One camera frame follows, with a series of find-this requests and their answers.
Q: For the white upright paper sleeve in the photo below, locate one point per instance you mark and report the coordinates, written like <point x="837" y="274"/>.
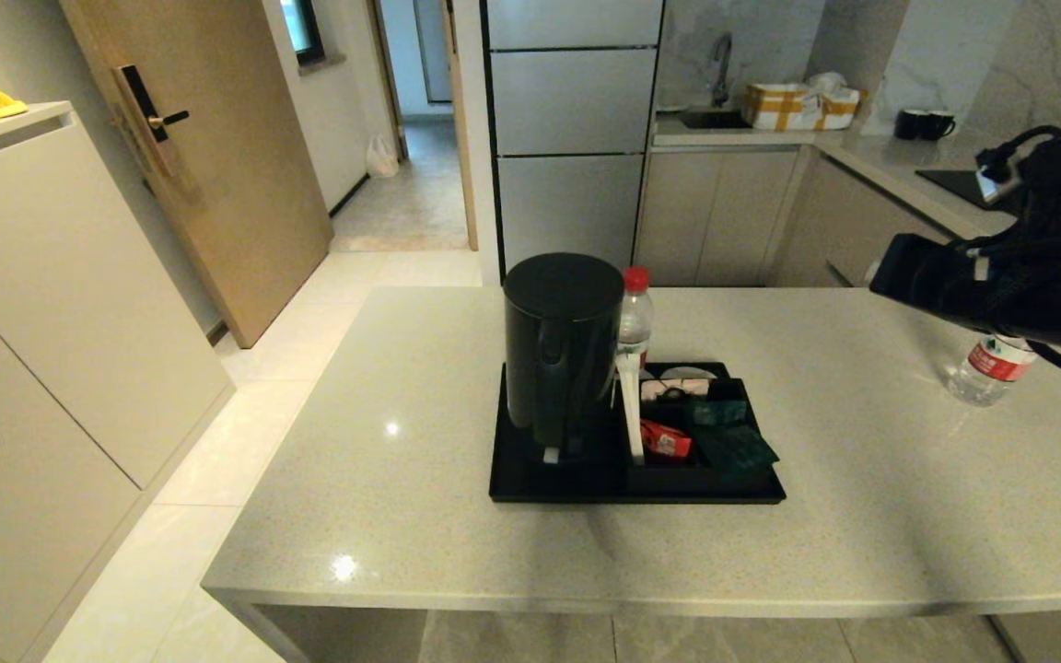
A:
<point x="630" y="405"/>

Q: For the chrome kitchen faucet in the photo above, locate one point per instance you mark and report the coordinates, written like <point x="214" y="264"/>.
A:
<point x="722" y="66"/>

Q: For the white brown sachet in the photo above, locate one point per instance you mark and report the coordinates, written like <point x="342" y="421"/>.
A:
<point x="673" y="389"/>

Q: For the cardboard box yellow tape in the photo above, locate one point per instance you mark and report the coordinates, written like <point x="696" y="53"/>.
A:
<point x="790" y="108"/>

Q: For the beige kitchen counter cabinets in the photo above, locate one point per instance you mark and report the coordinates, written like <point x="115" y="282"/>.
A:
<point x="724" y="215"/>

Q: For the dark kitchen sink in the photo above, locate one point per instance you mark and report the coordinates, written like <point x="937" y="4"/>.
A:
<point x="713" y="119"/>

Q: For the white tied plastic bag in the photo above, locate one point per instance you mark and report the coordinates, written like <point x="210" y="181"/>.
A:
<point x="381" y="157"/>

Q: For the black mug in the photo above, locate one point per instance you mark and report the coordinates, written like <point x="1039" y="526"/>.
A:
<point x="933" y="127"/>
<point x="907" y="125"/>

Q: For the black induction cooktop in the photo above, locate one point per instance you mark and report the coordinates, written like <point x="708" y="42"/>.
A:
<point x="954" y="182"/>

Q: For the dark framed window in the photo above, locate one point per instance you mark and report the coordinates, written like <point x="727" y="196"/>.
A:
<point x="302" y="28"/>

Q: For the red tea packet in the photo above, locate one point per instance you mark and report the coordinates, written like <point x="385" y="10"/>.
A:
<point x="665" y="440"/>

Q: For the black electric kettle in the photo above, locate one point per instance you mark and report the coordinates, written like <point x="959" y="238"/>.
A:
<point x="558" y="350"/>

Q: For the black gold door lock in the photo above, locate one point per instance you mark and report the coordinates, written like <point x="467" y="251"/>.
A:
<point x="145" y="118"/>

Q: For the light wooden door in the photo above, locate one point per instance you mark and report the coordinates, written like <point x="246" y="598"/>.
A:
<point x="236" y="184"/>

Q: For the silver refrigerator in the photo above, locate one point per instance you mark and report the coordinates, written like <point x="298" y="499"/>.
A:
<point x="567" y="138"/>

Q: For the black rectangular serving tray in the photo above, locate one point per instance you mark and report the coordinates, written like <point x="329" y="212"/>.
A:
<point x="549" y="485"/>

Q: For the dark green tea packet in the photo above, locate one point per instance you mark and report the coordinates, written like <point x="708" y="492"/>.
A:
<point x="715" y="412"/>
<point x="740" y="449"/>

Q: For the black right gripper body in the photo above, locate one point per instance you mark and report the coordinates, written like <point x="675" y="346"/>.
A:
<point x="926" y="281"/>

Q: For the black compartment organizer box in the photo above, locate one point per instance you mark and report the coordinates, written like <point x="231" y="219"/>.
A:
<point x="669" y="477"/>

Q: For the cream tall cabinet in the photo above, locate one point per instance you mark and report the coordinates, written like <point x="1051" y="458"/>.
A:
<point x="52" y="350"/>

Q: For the white crumpled plastic bag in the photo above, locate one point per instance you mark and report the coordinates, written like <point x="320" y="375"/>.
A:
<point x="827" y="83"/>

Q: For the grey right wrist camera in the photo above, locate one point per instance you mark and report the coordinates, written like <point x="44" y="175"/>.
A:
<point x="996" y="186"/>

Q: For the clear water bottle red cap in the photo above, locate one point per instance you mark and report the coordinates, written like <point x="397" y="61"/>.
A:
<point x="991" y="368"/>
<point x="635" y="322"/>

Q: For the white round coaster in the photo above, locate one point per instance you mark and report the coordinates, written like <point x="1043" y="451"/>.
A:
<point x="687" y="372"/>

